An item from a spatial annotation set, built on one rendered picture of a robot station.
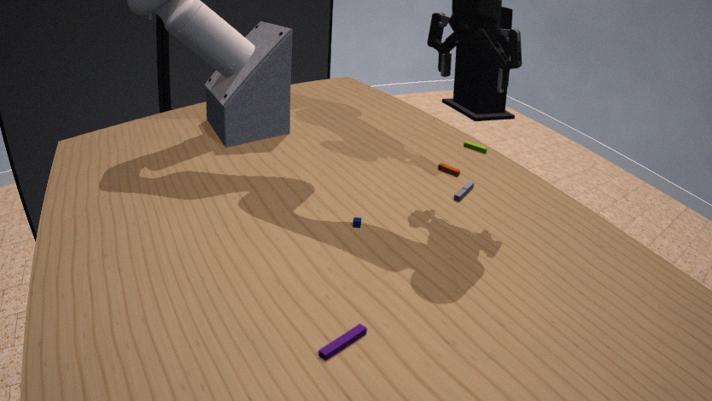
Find purple rod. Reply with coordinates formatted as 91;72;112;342
318;324;367;361

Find orange rod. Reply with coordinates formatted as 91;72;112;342
438;163;460;177

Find lime green rod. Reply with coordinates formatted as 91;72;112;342
464;141;487;154

